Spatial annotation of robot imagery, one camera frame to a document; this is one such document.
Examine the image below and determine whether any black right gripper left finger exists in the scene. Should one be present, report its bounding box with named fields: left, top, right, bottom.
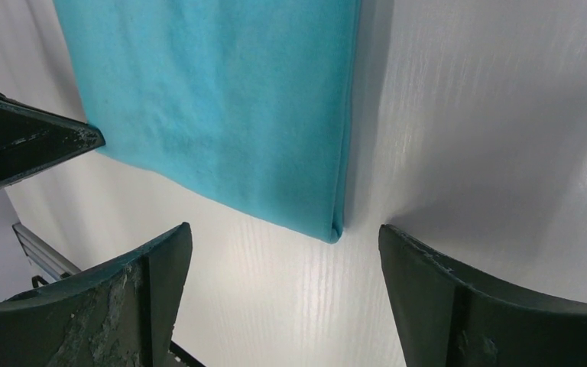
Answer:
left=0, top=223, right=193, bottom=366

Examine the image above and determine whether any teal t shirt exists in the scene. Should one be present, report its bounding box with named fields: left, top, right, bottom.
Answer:
left=54, top=1, right=361, bottom=243

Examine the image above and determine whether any aluminium rail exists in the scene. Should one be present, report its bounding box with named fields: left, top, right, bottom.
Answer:
left=12, top=222, right=81, bottom=288

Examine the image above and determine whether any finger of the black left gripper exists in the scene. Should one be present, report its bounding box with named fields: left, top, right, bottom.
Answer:
left=0, top=93, right=105, bottom=189

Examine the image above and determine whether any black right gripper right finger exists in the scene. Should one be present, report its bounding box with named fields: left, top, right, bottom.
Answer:
left=378, top=225, right=587, bottom=366

